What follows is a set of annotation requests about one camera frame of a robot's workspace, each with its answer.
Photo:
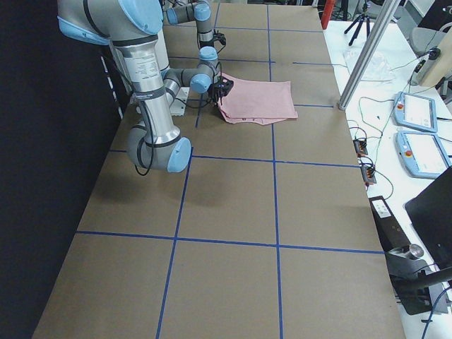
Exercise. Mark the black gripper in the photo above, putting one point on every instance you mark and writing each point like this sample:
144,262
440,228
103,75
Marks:
216,90
218,37

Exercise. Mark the pink Snoopy t-shirt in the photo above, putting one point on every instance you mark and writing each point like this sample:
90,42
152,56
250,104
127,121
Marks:
259,102

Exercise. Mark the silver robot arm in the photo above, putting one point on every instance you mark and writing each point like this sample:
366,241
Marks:
199,12
132,28

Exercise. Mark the red cylinder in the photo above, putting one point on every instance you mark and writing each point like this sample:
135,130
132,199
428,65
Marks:
327,12

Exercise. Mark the orange terminal block far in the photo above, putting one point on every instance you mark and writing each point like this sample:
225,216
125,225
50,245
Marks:
360,146

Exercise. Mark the orange terminal block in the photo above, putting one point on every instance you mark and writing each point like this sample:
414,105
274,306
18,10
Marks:
360,146
368,170

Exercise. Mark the clear plastic bag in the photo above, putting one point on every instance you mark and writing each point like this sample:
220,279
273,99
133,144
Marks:
378,69

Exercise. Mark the orange terminal block near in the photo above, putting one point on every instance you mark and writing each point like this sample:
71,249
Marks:
368,170

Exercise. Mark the far teach pendant tablet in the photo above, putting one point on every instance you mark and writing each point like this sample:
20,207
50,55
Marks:
415,112

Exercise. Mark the teach pendant tablet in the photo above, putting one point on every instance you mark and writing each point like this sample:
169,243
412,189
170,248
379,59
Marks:
415,112
422,154

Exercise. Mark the near teach pendant tablet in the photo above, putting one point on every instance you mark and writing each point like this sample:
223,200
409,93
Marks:
422,154

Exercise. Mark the black box white label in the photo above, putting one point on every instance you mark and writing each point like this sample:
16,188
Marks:
391,234

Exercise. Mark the black monitor corner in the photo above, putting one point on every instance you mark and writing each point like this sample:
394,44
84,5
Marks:
430,215

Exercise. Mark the black clamp metal knob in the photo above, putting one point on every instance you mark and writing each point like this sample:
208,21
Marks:
419,287

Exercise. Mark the black camera tripod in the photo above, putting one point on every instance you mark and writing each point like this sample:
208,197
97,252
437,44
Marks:
362,19

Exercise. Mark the aluminium frame post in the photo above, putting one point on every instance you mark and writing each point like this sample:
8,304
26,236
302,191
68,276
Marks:
376,33

